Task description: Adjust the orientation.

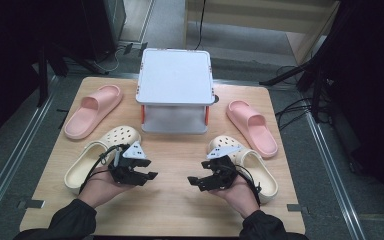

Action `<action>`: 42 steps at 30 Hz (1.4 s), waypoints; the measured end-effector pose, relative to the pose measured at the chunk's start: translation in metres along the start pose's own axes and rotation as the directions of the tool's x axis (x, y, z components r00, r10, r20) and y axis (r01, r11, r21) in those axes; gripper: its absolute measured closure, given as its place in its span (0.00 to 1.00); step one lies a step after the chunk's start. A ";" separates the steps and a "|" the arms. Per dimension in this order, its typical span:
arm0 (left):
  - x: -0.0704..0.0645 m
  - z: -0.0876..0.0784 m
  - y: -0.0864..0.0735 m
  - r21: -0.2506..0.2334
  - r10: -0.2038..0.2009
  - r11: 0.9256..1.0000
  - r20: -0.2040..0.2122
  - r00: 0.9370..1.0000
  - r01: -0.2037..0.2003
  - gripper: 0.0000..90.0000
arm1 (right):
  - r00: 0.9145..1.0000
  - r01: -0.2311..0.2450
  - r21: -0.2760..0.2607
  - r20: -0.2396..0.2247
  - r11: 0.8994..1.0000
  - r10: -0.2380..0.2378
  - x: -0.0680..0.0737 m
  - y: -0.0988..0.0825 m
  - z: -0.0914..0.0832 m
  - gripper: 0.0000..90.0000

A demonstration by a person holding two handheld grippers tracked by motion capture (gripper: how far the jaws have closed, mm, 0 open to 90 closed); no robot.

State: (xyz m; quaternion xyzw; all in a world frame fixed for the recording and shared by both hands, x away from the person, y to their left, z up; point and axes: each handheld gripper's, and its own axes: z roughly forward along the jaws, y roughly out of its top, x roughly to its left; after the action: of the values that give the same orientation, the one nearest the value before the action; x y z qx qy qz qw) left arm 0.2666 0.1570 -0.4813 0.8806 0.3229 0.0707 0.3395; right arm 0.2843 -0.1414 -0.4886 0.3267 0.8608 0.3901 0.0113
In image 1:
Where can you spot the light wooden cabinet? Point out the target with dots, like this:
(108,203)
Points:
(266,15)

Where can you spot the black tape strip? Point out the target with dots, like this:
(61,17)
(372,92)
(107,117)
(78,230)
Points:
(63,116)

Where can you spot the cream perforated clog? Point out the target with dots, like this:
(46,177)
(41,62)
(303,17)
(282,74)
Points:
(86,160)
(260,170)

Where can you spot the white two-tier shoe rack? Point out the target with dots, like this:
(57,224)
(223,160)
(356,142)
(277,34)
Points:
(175,76)

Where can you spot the black cabinet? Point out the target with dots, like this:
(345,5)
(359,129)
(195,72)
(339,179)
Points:
(105,26)

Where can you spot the person's right hand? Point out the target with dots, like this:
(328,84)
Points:
(241,198)

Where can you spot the grey tape strip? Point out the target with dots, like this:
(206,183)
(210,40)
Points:
(31,204)
(295,208)

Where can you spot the black round table grommet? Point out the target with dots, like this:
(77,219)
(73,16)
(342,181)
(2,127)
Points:
(216,99)

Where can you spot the black tripod stand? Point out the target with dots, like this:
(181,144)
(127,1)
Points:
(315,76)

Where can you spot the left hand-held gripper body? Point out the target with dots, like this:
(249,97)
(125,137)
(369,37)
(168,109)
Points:
(128,168)

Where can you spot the pink slide slipper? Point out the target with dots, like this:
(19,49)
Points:
(93,111)
(253,126)

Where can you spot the black metal stand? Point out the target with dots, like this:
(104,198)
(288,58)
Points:
(42,76)

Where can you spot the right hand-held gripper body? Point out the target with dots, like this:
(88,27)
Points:
(225,171)

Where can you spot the person's left hand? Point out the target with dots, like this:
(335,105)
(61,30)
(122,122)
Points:
(100,188)

